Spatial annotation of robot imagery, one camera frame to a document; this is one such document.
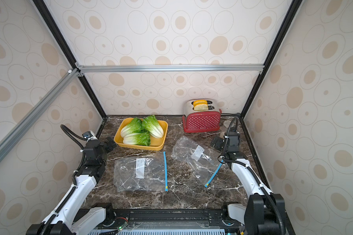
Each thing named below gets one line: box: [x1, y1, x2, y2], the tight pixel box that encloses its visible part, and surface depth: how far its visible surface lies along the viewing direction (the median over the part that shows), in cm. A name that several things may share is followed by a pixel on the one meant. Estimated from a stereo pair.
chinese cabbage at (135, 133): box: [120, 117, 151, 145], surface depth 102 cm
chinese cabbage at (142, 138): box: [122, 131, 152, 147], surface depth 97 cm
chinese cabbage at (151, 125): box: [141, 115, 164, 139], surface depth 104 cm
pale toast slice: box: [193, 103, 209, 111], surface depth 102 cm
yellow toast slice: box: [192, 99, 209, 109], surface depth 102 cm
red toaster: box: [182, 98, 223, 133], surface depth 102 cm
